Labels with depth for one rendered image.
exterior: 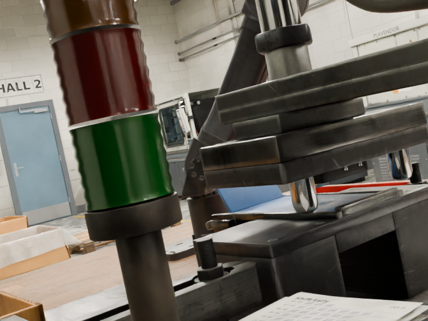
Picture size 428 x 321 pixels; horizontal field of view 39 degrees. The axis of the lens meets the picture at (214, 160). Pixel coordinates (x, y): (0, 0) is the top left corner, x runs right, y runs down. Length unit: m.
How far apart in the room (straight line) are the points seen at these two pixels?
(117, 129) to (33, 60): 11.69
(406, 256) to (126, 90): 0.35
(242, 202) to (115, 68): 0.38
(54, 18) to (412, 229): 0.38
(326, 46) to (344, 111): 9.24
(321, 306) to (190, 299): 0.08
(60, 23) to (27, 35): 11.76
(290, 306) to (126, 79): 0.22
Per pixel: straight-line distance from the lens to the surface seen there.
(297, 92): 0.47
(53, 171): 11.74
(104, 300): 0.67
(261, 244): 0.44
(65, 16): 0.25
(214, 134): 0.89
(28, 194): 11.60
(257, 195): 0.62
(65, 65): 0.25
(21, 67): 11.84
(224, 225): 0.59
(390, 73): 0.41
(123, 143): 0.24
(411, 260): 0.55
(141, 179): 0.24
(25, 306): 0.52
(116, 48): 0.25
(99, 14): 0.25
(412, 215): 0.55
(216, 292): 0.41
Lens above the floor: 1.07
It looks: 3 degrees down
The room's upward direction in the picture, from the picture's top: 12 degrees counter-clockwise
